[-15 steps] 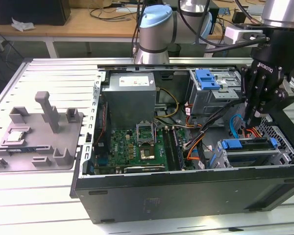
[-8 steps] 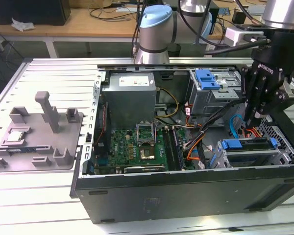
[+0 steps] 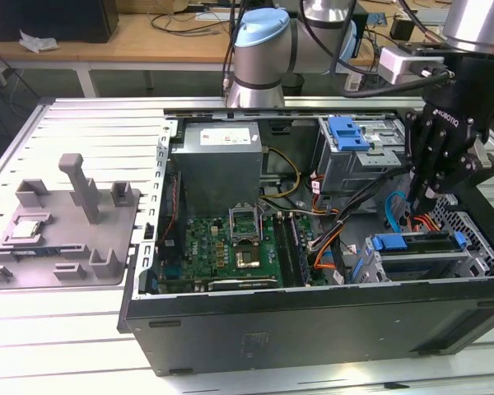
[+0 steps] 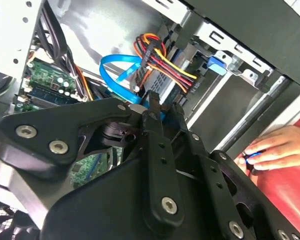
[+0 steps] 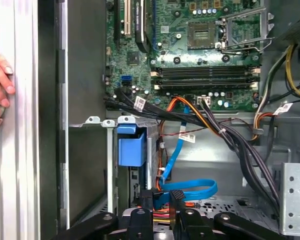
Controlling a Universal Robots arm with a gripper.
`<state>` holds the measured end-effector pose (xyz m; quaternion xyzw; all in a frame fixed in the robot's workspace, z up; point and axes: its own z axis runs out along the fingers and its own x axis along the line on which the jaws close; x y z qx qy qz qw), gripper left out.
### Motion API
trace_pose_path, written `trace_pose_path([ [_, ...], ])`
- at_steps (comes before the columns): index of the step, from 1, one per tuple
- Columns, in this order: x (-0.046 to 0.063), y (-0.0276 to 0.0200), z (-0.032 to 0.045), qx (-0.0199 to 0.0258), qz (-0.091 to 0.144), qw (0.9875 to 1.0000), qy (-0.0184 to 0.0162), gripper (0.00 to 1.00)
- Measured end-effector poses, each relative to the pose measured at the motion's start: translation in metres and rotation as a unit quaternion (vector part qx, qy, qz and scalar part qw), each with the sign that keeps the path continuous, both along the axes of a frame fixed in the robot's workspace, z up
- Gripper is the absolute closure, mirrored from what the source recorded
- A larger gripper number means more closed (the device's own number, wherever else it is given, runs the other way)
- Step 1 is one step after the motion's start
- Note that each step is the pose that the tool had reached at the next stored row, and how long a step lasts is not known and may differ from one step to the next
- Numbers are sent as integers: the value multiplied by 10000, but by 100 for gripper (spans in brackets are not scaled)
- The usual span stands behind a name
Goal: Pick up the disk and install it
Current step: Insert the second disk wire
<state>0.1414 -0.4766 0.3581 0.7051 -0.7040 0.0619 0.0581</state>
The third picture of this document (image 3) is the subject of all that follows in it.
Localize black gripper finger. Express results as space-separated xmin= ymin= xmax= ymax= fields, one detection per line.
xmin=403 ymin=109 xmax=448 ymax=213
xmin=434 ymin=142 xmax=494 ymax=198

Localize blue data wire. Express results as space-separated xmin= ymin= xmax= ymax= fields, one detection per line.
xmin=386 ymin=191 xmax=412 ymax=236

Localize orange red power wire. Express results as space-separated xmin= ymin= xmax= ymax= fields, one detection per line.
xmin=409 ymin=209 xmax=442 ymax=234

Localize hard disk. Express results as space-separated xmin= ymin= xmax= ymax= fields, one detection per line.
xmin=351 ymin=231 xmax=467 ymax=284

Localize metal disk bay cage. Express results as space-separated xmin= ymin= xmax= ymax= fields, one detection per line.
xmin=347 ymin=162 xmax=494 ymax=285

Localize metal optical drive cage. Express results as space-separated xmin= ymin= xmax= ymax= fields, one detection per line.
xmin=315 ymin=116 xmax=424 ymax=209

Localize blue drive latch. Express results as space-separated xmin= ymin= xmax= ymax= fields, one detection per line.
xmin=328 ymin=117 xmax=375 ymax=152

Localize small black box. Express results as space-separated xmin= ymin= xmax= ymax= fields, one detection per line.
xmin=389 ymin=16 xmax=416 ymax=41

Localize black waste bin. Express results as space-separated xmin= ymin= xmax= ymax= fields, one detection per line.
xmin=282 ymin=73 xmax=305 ymax=98

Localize installed RAM stick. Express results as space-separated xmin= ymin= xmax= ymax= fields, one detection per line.
xmin=290 ymin=213 xmax=312 ymax=285

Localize black RAM slot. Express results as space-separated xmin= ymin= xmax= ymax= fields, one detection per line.
xmin=278 ymin=212 xmax=300 ymax=287
xmin=271 ymin=212 xmax=292 ymax=288

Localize metal socket cover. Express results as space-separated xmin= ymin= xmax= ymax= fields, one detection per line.
xmin=228 ymin=203 xmax=259 ymax=242

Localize black PC case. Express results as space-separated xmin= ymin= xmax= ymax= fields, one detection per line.
xmin=115 ymin=105 xmax=494 ymax=378

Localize silver power supply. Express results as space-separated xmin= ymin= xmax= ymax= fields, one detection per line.
xmin=170 ymin=121 xmax=265 ymax=217

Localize black graphics card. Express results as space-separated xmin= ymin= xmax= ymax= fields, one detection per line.
xmin=207 ymin=276 xmax=280 ymax=292

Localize green motherboard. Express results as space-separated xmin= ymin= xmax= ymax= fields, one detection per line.
xmin=158 ymin=211 xmax=329 ymax=293

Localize white keyboard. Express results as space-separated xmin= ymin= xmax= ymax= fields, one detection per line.
xmin=194 ymin=11 xmax=242 ymax=22

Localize black case fan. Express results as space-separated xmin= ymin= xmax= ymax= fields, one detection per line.
xmin=158 ymin=169 xmax=187 ymax=264

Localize wooden desk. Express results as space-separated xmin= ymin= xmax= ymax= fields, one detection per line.
xmin=0 ymin=0 xmax=450 ymax=77

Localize grey parts rack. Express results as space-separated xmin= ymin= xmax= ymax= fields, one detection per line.
xmin=0 ymin=152 xmax=144 ymax=291

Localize spare RAM stick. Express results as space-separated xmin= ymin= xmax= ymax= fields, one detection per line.
xmin=11 ymin=245 xmax=62 ymax=257

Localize large black box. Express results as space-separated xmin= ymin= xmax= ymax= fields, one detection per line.
xmin=0 ymin=0 xmax=120 ymax=44

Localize crumpled white plastic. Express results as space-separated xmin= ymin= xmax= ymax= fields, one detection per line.
xmin=18 ymin=28 xmax=62 ymax=54

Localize silver CPU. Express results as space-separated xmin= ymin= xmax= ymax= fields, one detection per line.
xmin=8 ymin=219 xmax=45 ymax=240

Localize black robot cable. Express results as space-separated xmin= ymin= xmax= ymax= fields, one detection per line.
xmin=331 ymin=67 xmax=456 ymax=99

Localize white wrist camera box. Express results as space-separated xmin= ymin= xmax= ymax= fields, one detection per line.
xmin=379 ymin=44 xmax=446 ymax=85

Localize yellow wires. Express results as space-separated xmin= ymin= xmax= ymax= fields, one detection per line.
xmin=258 ymin=146 xmax=302 ymax=203

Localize black wire bundle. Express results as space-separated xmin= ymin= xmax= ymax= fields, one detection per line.
xmin=310 ymin=162 xmax=422 ymax=286

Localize orange board wires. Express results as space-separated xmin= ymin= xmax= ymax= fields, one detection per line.
xmin=310 ymin=228 xmax=343 ymax=272

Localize wire locking lever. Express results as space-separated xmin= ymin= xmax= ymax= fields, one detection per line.
xmin=256 ymin=204 xmax=266 ymax=244

